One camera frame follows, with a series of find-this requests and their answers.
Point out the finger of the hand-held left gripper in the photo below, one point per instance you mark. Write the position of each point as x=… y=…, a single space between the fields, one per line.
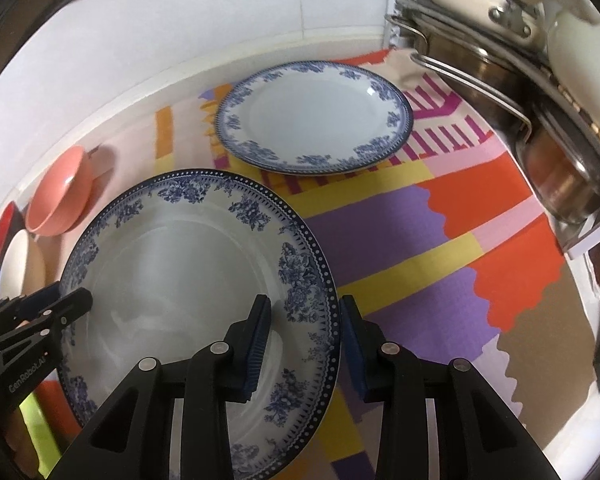
x=72 y=305
x=42 y=296

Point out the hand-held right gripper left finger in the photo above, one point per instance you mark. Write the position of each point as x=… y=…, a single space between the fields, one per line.
x=260 y=347

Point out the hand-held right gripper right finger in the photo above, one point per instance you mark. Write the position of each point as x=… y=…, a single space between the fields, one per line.
x=352 y=347

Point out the red bowl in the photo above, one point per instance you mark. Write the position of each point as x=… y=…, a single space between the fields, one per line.
x=4 y=232

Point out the large blue floral plate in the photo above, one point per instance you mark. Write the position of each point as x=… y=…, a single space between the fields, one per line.
x=170 y=260

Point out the cream bowl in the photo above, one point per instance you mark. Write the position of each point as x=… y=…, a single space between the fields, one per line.
x=22 y=265

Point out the green item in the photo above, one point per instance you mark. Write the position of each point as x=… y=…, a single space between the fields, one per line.
x=37 y=420

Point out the pink bowl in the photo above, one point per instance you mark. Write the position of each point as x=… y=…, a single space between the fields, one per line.
x=65 y=195

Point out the colourful patterned mat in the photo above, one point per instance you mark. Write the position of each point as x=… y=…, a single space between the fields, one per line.
x=430 y=260

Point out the small blue floral plate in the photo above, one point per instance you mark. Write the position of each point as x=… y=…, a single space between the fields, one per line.
x=310 y=115

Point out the copper-toned steel pot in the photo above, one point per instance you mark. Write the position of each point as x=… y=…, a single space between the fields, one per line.
x=565 y=180

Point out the white ceramic dish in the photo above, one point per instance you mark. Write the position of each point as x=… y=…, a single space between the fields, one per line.
x=580 y=60

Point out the cream pan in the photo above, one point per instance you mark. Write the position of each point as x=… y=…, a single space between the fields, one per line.
x=470 y=0

